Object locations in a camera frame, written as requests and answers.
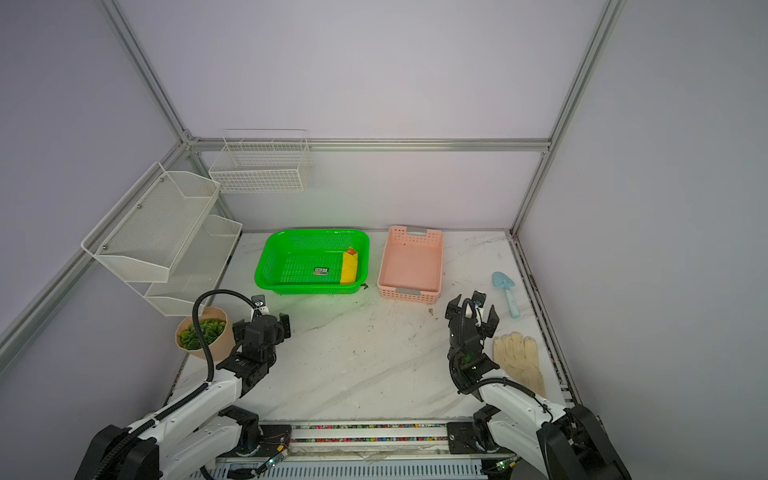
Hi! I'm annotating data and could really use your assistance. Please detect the yellow paper napkin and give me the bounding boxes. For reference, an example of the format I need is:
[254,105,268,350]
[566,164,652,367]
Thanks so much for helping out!
[340,251,359,285]

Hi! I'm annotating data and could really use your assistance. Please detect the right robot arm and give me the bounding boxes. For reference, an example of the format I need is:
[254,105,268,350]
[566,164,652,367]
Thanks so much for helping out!
[445,292,630,479]

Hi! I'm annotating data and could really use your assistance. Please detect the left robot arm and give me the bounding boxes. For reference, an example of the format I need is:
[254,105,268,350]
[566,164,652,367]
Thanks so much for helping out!
[75,313,291,479]

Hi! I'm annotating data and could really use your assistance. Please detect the beige work glove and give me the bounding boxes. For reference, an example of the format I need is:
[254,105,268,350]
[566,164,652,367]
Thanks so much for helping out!
[493,332,546,397]

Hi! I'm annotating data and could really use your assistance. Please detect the light blue garden trowel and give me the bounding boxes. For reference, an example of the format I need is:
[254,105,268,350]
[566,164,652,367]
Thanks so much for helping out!
[492,271,521,319]

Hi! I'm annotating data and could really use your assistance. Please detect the potted green succulent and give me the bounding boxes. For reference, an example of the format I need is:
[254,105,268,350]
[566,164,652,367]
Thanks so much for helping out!
[175,307,235,363]

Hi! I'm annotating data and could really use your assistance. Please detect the pink plastic basket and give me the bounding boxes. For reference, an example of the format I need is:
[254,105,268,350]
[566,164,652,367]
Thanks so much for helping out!
[377,226,444,305]

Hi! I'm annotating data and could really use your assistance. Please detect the green plastic basket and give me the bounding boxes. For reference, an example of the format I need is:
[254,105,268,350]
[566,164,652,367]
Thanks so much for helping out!
[254,229,370,295]

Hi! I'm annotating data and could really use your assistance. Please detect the white mesh two-tier shelf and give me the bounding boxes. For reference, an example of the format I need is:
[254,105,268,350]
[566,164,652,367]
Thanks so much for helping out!
[81,163,242,317]

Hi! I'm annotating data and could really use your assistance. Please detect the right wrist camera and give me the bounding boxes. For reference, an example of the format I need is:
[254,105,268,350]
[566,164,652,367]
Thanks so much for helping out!
[471,290,487,318]

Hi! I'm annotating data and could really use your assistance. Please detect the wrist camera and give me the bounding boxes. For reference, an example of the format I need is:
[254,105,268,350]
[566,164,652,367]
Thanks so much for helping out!
[471,290,487,318]
[251,294,269,318]

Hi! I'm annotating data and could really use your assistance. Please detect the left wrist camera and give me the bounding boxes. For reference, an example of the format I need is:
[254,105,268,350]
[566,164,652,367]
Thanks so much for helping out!
[251,294,269,318]

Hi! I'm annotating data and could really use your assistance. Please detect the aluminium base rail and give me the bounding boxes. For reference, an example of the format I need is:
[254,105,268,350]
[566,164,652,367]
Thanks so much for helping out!
[191,418,522,479]

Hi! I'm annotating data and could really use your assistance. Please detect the white wire basket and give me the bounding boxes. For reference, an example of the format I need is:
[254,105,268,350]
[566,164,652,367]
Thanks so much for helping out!
[208,129,313,194]

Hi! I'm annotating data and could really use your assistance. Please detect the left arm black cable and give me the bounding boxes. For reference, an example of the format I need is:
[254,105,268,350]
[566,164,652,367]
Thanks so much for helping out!
[74,289,259,480]

